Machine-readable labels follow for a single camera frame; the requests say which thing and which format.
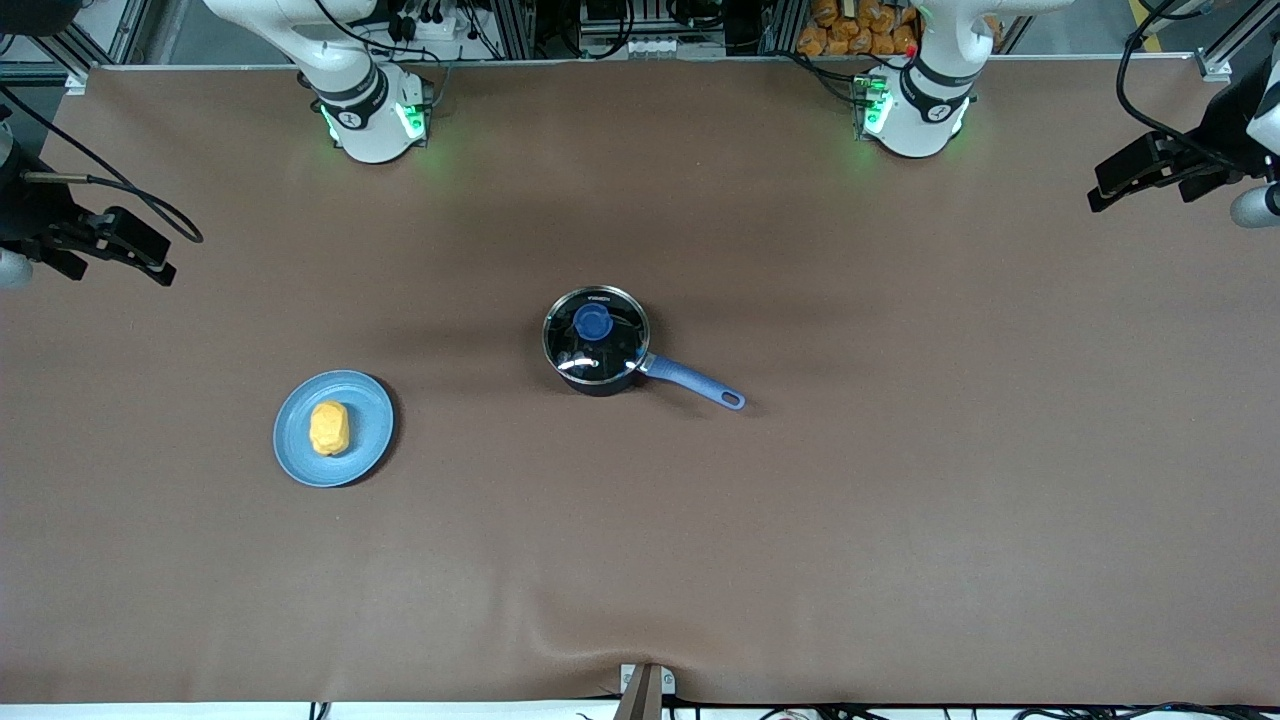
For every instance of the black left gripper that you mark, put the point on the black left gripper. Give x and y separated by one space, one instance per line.
1222 130

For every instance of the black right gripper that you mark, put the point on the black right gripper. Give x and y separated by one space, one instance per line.
28 212

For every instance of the yellow potato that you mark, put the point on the yellow potato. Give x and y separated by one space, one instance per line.
330 428

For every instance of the glass lid with blue knob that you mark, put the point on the glass lid with blue knob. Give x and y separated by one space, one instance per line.
592 322

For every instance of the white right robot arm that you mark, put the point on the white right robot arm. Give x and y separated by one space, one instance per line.
365 120

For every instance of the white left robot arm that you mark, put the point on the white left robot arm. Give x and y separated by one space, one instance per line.
920 110

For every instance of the pile of orange toy foods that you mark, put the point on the pile of orange toy foods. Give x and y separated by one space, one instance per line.
855 30

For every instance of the blue round plate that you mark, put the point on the blue round plate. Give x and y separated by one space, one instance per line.
370 420

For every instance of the white power strip with plugs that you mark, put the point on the white power strip with plugs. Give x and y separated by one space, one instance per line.
440 25

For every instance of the brown table mat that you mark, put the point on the brown table mat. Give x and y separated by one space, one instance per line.
900 500

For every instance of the small white socket strip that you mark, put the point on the small white socket strip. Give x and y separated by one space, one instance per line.
650 46

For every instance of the diagonal aluminium frame bar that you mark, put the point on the diagonal aluminium frame bar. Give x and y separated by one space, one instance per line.
80 48
1225 40

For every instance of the aluminium frame post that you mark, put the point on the aluminium frame post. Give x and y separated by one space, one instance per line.
780 25
515 30

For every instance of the metal bracket with brown post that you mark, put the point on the metal bracket with brown post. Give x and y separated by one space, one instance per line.
645 695

